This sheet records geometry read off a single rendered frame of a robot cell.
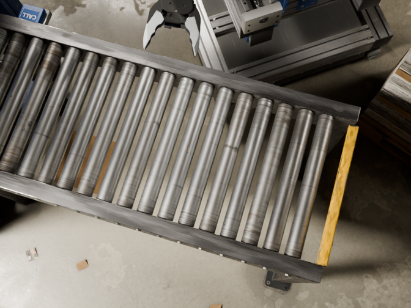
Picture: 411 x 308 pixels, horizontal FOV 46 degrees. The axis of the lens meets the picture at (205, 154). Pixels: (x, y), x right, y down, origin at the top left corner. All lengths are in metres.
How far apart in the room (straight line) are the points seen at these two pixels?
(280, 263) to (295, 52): 1.13
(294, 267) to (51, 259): 1.27
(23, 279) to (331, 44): 1.74
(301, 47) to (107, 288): 1.38
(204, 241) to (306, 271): 0.30
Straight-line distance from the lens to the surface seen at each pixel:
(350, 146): 1.51
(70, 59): 1.66
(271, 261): 1.43
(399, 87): 1.93
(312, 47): 2.30
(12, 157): 1.61
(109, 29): 2.62
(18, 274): 2.40
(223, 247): 1.42
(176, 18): 1.17
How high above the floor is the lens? 2.22
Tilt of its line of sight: 75 degrees down
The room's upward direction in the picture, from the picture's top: 7 degrees counter-clockwise
